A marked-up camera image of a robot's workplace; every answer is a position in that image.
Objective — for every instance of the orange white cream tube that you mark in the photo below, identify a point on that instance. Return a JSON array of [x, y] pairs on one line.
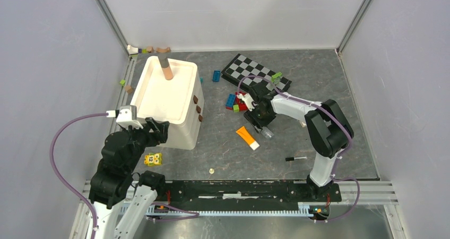
[[246, 136]]

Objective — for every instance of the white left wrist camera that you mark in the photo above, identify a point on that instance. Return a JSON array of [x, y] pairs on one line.
[[126, 117]]

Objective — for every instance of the blue red lego stack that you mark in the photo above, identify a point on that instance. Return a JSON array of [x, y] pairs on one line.
[[230, 102]]

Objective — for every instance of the red lego arch piece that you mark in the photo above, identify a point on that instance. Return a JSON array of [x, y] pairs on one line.
[[240, 104]]

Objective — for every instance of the clear vial black cap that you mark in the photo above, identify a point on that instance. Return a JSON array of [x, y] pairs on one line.
[[267, 133]]

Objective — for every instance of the tan wooden arch block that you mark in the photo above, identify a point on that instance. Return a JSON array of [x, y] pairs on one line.
[[163, 50]]

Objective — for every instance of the small brown wooden block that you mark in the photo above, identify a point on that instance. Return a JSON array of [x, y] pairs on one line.
[[129, 89]]

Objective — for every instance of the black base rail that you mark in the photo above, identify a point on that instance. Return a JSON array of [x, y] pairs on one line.
[[245, 195]]

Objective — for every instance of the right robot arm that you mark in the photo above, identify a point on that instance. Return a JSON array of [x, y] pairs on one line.
[[329, 130]]

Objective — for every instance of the green lego plate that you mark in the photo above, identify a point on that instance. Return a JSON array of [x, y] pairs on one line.
[[276, 78]]

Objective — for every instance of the white block by wall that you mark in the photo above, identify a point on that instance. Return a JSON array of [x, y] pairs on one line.
[[132, 50]]

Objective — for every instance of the white drawer organizer box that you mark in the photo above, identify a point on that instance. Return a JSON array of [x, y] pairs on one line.
[[179, 101]]

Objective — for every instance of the black grey checkerboard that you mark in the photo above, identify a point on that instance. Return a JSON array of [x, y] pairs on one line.
[[241, 66]]

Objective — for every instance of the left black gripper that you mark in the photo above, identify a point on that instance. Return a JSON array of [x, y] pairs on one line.
[[159, 133]]

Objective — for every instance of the black eyeliner pen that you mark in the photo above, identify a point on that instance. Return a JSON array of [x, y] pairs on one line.
[[295, 158]]

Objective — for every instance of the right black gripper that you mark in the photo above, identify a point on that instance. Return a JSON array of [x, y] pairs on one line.
[[250, 116]]

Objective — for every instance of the small blue lego brick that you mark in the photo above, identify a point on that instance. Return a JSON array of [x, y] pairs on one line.
[[216, 76]]

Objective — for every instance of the yellow owl number block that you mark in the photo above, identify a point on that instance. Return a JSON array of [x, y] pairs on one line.
[[153, 159]]

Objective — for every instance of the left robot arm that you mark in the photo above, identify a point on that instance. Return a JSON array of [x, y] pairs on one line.
[[114, 176]]

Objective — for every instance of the concealer tube grey cap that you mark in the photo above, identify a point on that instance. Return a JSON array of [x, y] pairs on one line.
[[165, 66]]

